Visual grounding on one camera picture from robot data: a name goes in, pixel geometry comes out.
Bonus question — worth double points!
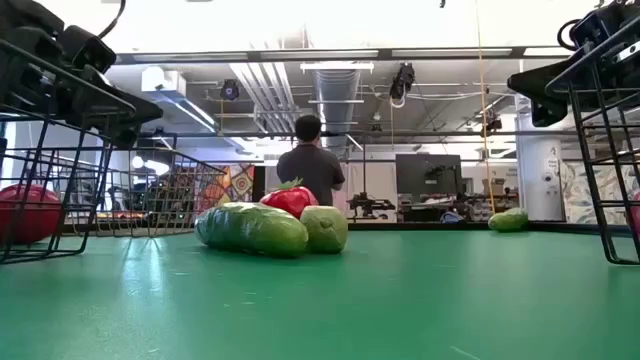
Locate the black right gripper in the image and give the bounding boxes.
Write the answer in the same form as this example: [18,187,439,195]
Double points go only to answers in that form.
[507,19,640,128]

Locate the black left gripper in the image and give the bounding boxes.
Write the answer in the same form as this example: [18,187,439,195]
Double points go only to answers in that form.
[0,0,164,150]

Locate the green cucumber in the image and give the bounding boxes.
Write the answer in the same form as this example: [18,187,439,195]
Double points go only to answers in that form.
[487,207,530,233]
[194,201,310,259]

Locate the red tomato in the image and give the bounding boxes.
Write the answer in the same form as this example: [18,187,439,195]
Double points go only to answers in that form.
[0,183,62,246]

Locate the red strawberry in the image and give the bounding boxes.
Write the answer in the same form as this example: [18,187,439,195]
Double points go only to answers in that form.
[259,177,320,220]

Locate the pale green lime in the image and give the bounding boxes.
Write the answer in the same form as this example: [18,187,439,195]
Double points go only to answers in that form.
[299,205,349,255]

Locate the white ceiling air unit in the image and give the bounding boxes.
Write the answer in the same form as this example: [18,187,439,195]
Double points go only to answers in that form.
[141,66,187,94]

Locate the white pillar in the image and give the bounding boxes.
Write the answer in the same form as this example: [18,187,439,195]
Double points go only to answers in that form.
[515,99,567,223]

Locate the thin black horizontal rod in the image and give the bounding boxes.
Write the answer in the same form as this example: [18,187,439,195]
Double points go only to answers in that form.
[139,129,581,139]

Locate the cardboard box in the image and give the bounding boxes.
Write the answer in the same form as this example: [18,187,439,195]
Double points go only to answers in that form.
[481,177,507,197]

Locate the black round ceiling device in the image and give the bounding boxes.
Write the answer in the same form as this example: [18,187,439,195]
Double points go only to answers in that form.
[219,78,241,102]

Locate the black monitor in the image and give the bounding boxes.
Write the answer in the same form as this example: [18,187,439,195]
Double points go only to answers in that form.
[394,153,464,197]

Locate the person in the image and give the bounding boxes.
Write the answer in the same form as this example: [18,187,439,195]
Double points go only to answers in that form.
[275,114,347,207]

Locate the black robot on stand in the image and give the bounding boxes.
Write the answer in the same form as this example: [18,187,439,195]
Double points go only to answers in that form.
[347,142,397,224]

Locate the white ceiling light fixture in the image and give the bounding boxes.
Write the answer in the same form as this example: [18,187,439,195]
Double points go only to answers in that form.
[299,61,375,75]

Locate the green table mat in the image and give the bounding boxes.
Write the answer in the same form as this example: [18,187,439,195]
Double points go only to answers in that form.
[0,229,640,360]

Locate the black wire basket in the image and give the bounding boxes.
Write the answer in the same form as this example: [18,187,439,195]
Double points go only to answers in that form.
[544,14,640,266]
[0,37,139,265]

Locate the yellow hanging cable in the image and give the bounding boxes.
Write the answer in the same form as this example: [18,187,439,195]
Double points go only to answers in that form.
[473,0,497,216]

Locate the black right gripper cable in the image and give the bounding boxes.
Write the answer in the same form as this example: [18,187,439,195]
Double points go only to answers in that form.
[557,18,581,52]

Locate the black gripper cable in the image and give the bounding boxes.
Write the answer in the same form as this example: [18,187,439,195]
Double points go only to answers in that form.
[557,18,581,52]
[97,0,126,40]

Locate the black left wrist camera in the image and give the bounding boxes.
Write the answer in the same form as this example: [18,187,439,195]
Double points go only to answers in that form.
[58,24,118,75]

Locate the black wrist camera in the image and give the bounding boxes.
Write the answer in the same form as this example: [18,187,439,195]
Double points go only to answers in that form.
[569,2,626,51]
[58,24,118,75]

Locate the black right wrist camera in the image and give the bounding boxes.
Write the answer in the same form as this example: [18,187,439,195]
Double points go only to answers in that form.
[569,2,626,51]

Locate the bronze wire basket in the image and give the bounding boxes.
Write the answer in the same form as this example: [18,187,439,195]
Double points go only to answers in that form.
[64,147,227,237]

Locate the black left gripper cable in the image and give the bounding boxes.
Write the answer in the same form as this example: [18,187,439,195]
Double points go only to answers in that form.
[97,0,126,40]

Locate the colourful patterned wall panel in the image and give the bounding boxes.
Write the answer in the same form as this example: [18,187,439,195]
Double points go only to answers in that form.
[192,163,256,221]

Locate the black overhead frame beam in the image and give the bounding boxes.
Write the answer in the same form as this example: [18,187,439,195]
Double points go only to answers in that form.
[113,45,576,65]

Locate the black hanging ceiling camera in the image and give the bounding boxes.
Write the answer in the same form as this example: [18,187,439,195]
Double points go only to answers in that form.
[388,61,417,109]

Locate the silver ceiling duct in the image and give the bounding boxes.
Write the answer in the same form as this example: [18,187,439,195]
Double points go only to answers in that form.
[312,68,362,151]

